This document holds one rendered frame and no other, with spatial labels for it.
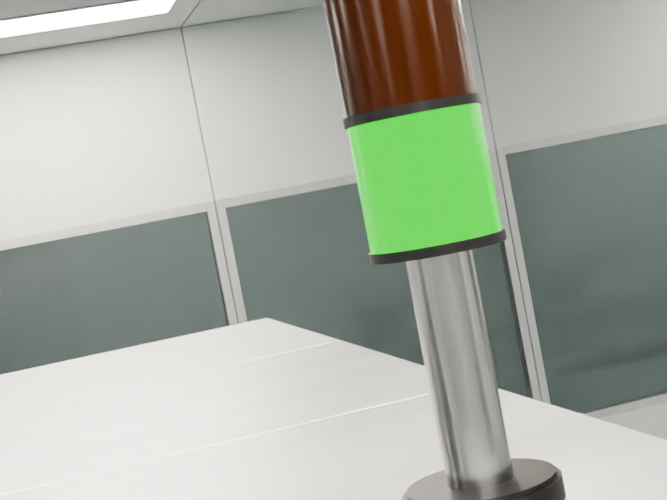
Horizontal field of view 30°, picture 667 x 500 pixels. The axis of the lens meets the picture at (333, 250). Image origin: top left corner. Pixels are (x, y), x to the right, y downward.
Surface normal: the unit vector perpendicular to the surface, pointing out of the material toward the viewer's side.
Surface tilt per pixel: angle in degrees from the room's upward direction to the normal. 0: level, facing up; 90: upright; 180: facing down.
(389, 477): 0
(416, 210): 90
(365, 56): 90
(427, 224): 90
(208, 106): 90
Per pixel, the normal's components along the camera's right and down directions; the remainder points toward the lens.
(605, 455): -0.18, -0.98
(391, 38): -0.14, 0.08
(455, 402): -0.39, 0.12
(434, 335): -0.61, 0.15
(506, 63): 0.24, 0.00
